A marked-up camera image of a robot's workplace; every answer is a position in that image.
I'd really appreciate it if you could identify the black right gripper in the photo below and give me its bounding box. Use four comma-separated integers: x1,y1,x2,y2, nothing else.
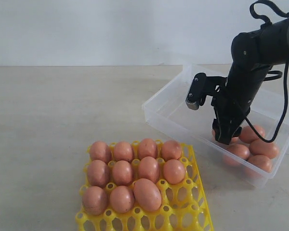
211,79,252,145

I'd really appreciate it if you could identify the brown egg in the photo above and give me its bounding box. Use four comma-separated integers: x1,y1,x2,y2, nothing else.
239,125,265,144
87,160,110,188
223,144,250,167
82,186,108,216
112,160,133,186
249,139,280,159
245,155,273,178
163,159,185,184
109,186,135,213
89,141,112,164
114,141,134,162
160,140,182,161
138,156,160,183
137,138,158,160
211,129,238,144
133,178,162,212

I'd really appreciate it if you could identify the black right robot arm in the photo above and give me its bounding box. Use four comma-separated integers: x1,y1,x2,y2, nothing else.
211,18,289,144

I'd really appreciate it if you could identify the clear plastic container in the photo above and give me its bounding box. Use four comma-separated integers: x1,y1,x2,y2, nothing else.
142,64,289,188

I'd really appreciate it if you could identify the yellow plastic egg tray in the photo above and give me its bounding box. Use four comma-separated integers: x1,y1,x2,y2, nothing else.
75,143,214,231

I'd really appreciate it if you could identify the black cable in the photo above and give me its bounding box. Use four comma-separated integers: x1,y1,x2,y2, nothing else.
214,0,289,144

